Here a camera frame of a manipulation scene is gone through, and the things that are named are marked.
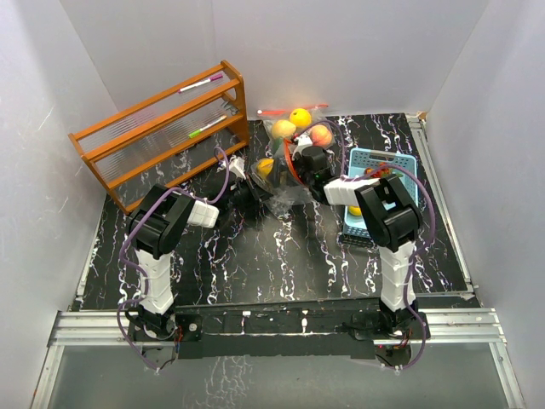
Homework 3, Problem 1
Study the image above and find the wooden shelf rack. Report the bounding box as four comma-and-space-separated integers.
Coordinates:
68, 60, 250, 214

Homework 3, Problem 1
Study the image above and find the orange yellow fake pepper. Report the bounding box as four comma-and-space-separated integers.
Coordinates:
256, 158, 275, 179

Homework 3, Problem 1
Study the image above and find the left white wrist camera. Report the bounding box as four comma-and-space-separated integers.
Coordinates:
228, 155, 246, 180

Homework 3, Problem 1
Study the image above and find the clear zip bag with peppers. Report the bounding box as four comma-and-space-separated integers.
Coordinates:
250, 141, 314, 218

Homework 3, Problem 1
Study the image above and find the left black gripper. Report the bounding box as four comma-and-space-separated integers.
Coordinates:
226, 175, 274, 211

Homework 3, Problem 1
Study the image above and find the green marker pen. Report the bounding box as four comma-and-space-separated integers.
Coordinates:
188, 115, 227, 139

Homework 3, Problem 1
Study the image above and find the fake peach apple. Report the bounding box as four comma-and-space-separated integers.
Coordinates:
270, 119, 297, 140

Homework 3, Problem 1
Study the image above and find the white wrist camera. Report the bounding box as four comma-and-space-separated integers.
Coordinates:
228, 155, 246, 180
292, 135, 313, 155

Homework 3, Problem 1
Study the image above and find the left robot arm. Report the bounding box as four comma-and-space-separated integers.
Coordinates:
120, 176, 272, 340

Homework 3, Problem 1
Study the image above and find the yellow fake bell pepper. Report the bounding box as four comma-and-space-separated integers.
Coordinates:
348, 206, 362, 216

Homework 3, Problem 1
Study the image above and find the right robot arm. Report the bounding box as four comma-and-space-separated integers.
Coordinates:
286, 146, 427, 340

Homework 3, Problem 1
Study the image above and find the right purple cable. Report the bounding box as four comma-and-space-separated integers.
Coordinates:
310, 119, 438, 376

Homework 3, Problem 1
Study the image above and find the fake pink peach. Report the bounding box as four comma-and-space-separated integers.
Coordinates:
310, 124, 333, 148

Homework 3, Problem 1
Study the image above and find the clear zip bag with fruit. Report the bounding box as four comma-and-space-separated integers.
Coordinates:
257, 104, 334, 157

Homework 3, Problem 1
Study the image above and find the yellow fake lemon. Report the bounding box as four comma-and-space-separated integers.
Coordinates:
289, 108, 312, 129

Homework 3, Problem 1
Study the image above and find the aluminium frame rail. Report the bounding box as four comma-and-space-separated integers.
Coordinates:
48, 308, 507, 347

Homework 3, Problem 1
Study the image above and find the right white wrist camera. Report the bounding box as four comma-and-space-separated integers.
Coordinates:
292, 135, 313, 155

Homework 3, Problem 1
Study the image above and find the blue plastic basket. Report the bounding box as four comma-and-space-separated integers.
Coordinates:
342, 147, 419, 247

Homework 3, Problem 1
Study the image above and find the pink marker pen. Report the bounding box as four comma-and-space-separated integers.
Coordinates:
178, 72, 223, 94

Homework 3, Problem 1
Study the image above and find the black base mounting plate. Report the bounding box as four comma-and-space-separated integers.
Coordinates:
124, 297, 430, 366

